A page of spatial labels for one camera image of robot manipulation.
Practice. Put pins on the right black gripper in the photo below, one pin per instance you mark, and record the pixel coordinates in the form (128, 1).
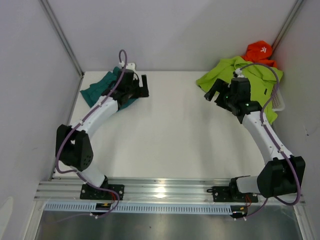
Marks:
(219, 86)

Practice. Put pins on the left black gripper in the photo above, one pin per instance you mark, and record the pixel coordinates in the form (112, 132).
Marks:
(142, 92)

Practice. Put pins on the teal green shorts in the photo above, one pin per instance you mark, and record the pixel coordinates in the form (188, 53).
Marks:
(92, 94)

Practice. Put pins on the lime green shorts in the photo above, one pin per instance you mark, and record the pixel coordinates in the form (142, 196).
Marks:
(261, 78)

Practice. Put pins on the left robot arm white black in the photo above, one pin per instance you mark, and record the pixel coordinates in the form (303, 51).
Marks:
(73, 149)

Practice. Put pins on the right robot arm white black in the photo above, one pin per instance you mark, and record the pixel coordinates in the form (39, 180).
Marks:
(283, 172)

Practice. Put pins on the orange shorts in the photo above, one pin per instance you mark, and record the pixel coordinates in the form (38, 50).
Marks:
(260, 52)

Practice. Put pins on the white plastic basket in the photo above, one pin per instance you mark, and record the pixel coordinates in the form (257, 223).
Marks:
(277, 100)

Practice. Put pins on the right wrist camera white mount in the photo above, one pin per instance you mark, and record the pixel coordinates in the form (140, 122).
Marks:
(238, 73)

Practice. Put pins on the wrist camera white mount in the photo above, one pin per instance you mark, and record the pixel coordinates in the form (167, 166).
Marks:
(238, 73)
(130, 66)

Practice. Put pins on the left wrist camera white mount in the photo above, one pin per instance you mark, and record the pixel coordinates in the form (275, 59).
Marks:
(130, 66)

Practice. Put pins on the aluminium rail frame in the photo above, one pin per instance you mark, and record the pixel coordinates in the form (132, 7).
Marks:
(174, 145)

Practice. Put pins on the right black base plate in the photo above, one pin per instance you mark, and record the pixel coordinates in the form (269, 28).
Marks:
(224, 194)

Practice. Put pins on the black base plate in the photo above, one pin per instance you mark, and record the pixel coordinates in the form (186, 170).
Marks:
(224, 194)
(91, 193)

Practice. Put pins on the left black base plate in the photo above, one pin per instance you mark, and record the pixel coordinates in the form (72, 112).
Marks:
(91, 193)

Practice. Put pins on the right corner aluminium post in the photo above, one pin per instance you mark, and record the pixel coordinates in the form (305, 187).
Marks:
(293, 13)

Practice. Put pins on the corner aluminium post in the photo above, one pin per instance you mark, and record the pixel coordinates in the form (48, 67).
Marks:
(51, 16)
(293, 13)

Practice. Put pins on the slotted grey cable duct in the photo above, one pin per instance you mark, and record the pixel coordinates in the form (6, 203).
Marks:
(205, 209)

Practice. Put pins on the left corner aluminium post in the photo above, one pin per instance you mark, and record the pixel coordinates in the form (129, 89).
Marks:
(51, 16)

